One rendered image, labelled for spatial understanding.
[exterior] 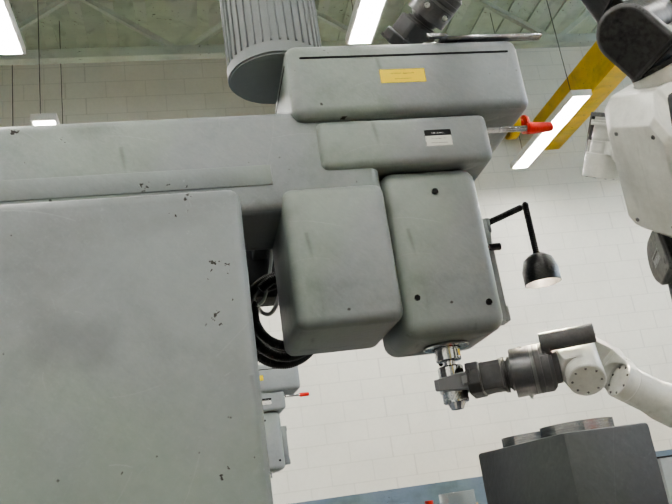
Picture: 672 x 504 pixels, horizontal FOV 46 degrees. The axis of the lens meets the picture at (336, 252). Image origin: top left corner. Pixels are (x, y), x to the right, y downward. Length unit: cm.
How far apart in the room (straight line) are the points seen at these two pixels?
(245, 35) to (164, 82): 766
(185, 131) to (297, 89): 22
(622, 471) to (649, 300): 860
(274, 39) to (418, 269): 53
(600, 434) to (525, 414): 763
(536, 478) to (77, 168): 90
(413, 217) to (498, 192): 782
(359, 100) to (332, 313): 41
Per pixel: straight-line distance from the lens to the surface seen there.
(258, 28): 161
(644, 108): 137
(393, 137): 149
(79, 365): 121
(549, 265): 159
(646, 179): 140
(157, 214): 126
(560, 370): 145
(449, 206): 148
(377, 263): 138
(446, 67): 158
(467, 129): 154
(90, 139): 146
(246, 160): 144
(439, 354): 148
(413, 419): 823
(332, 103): 149
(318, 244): 138
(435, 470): 824
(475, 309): 143
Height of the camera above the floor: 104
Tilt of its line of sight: 18 degrees up
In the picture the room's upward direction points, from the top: 8 degrees counter-clockwise
